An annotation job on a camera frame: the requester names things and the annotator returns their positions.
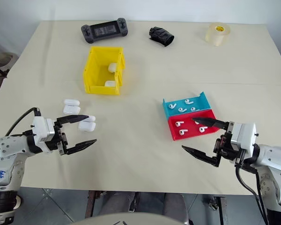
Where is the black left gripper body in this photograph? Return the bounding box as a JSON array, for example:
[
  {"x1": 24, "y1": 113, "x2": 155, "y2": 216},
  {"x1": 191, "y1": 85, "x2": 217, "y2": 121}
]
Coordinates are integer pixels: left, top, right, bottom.
[{"x1": 52, "y1": 121, "x2": 70, "y2": 156}]

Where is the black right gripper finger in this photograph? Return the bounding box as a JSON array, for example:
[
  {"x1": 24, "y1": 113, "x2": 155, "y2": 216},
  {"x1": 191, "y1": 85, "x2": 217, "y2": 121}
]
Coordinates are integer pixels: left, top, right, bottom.
[
  {"x1": 192, "y1": 117, "x2": 229, "y2": 129},
  {"x1": 181, "y1": 145, "x2": 221, "y2": 168}
]

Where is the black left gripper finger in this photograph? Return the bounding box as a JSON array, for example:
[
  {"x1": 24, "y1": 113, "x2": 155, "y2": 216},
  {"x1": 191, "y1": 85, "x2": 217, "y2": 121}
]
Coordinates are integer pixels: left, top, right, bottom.
[
  {"x1": 65, "y1": 139, "x2": 97, "y2": 156},
  {"x1": 57, "y1": 115, "x2": 90, "y2": 126}
]

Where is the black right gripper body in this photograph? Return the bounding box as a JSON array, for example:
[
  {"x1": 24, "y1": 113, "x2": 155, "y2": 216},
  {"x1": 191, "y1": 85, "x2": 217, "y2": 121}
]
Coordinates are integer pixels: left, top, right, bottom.
[{"x1": 214, "y1": 121, "x2": 246, "y2": 168}]

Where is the yellow plastic bin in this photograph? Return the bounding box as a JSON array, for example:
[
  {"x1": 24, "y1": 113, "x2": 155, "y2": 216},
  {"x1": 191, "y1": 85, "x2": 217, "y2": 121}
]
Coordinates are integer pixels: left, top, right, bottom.
[{"x1": 83, "y1": 46, "x2": 126, "y2": 96}]

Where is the blue plastic tray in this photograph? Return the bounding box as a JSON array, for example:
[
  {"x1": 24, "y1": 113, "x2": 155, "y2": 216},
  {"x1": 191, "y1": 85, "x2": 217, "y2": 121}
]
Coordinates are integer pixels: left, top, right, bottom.
[{"x1": 163, "y1": 91, "x2": 213, "y2": 118}]

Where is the red plastic tray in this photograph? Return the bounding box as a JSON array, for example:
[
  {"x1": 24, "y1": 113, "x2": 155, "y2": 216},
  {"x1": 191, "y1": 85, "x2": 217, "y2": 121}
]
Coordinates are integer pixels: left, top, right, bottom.
[{"x1": 168, "y1": 109, "x2": 216, "y2": 142}]

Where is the rusty metal table leg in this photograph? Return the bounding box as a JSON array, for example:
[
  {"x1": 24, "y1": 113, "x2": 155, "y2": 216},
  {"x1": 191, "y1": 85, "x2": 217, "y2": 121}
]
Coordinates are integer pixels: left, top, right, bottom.
[
  {"x1": 208, "y1": 195, "x2": 228, "y2": 225},
  {"x1": 85, "y1": 191, "x2": 108, "y2": 220}
]

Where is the clear adhesive tape roll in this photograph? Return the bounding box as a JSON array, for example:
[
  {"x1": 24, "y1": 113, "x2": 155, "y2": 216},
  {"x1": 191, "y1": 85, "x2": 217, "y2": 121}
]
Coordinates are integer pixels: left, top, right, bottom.
[{"x1": 205, "y1": 22, "x2": 231, "y2": 46}]

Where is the light grey robot torso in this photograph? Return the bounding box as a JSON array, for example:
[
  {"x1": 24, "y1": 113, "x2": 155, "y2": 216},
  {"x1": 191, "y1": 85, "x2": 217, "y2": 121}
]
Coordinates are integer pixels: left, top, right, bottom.
[{"x1": 72, "y1": 212, "x2": 190, "y2": 225}]

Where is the grey stool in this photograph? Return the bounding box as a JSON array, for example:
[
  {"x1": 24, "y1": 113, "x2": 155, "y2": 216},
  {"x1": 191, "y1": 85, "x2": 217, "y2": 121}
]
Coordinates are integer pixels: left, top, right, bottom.
[{"x1": 0, "y1": 52, "x2": 17, "y2": 78}]

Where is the black handheld game console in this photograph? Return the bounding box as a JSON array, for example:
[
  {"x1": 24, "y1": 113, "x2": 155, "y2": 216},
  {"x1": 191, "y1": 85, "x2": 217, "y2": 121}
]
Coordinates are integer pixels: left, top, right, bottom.
[{"x1": 81, "y1": 18, "x2": 129, "y2": 44}]

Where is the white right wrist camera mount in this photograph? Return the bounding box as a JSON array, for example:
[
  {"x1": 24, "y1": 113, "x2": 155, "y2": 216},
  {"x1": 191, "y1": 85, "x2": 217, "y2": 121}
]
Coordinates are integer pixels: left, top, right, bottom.
[{"x1": 231, "y1": 122, "x2": 257, "y2": 152}]

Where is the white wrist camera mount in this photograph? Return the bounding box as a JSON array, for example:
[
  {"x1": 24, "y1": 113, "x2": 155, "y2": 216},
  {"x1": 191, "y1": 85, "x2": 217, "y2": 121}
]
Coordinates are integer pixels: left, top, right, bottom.
[
  {"x1": 32, "y1": 116, "x2": 56, "y2": 143},
  {"x1": 231, "y1": 122, "x2": 257, "y2": 152}
]

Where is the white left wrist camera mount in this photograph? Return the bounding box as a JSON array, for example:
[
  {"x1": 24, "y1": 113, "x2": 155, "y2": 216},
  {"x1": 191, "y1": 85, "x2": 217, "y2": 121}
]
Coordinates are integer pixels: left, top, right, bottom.
[{"x1": 32, "y1": 116, "x2": 56, "y2": 143}]

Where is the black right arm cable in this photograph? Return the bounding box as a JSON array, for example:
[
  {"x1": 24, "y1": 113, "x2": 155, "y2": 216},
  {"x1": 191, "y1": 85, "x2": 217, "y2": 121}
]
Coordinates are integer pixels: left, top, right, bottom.
[
  {"x1": 254, "y1": 172, "x2": 270, "y2": 225},
  {"x1": 235, "y1": 164, "x2": 272, "y2": 225}
]

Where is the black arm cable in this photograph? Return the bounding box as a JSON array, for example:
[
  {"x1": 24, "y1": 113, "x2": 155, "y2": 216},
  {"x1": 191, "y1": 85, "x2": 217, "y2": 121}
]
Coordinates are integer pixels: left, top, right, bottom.
[
  {"x1": 5, "y1": 107, "x2": 42, "y2": 137},
  {"x1": 254, "y1": 172, "x2": 270, "y2": 225},
  {"x1": 235, "y1": 164, "x2": 272, "y2": 225}
]

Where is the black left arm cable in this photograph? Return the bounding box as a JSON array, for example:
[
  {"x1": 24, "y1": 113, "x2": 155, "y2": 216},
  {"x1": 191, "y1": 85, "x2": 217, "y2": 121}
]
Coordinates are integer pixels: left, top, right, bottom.
[{"x1": 5, "y1": 107, "x2": 42, "y2": 137}]

